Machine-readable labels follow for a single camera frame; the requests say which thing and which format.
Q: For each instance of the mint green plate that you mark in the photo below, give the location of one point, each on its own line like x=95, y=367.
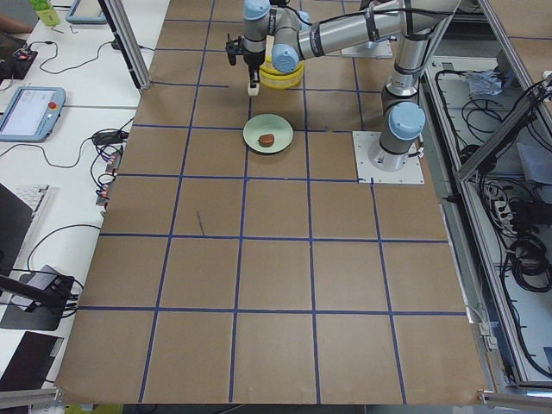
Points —
x=268, y=133

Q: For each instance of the black camera stand base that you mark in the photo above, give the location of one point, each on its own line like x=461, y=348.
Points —
x=38, y=298

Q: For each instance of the brown bun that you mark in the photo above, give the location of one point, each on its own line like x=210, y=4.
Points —
x=266, y=140

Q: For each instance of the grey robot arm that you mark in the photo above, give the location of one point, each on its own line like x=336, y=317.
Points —
x=273, y=30

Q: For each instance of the black laptop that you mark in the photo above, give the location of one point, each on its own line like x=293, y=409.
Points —
x=16, y=218

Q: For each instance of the blue teach pendant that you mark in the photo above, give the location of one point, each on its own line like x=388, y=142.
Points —
x=32, y=114

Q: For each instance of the white keyboard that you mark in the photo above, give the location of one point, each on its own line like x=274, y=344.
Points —
x=37, y=197

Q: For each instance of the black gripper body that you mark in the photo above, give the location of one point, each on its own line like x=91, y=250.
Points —
x=252, y=59

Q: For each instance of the yellow rimmed steamer layer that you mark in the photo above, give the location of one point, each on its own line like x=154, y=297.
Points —
x=267, y=62
x=276, y=80

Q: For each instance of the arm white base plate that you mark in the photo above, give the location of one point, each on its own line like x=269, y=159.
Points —
x=375, y=166
x=380, y=50

